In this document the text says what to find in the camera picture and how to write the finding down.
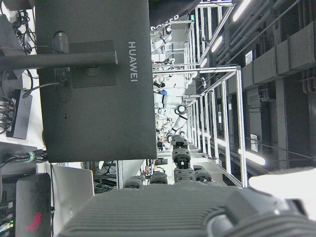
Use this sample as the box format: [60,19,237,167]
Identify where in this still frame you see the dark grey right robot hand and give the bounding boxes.
[58,134,316,237]

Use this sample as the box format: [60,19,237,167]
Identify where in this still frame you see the silver laptop lid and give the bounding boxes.
[51,164,95,234]

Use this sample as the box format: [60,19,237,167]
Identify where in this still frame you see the black huawei monitor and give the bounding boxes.
[34,0,158,163]

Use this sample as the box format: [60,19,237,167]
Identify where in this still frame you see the ceiling light strip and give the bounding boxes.
[232,0,251,22]
[243,150,266,166]
[210,36,223,53]

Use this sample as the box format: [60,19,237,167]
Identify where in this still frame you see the white humanoid robot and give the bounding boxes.
[155,93,189,135]
[151,23,173,53]

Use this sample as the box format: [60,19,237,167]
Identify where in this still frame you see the black rog laptop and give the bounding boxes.
[15,172,52,237]

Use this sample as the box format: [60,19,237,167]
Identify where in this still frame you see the black computer tower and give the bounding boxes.
[0,176,16,237]

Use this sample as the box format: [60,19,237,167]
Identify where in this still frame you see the grey docking station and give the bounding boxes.
[12,94,34,140]

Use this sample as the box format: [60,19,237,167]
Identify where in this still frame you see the person in black shirt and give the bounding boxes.
[149,0,201,27]

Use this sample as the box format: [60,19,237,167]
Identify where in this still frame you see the grey flat panel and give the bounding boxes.
[0,14,24,57]

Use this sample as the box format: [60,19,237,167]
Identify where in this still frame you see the aluminium cage frame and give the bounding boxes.
[152,0,247,190]

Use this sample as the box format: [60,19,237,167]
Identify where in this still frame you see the cable bundle with green tie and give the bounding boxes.
[0,150,47,170]

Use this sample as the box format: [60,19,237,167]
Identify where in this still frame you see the black monitor cable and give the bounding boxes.
[21,82,62,99]

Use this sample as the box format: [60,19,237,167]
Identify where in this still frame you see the dark ventilation duct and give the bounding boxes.
[241,21,316,84]

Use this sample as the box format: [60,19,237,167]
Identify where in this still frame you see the tangled black cables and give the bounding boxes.
[11,9,38,54]

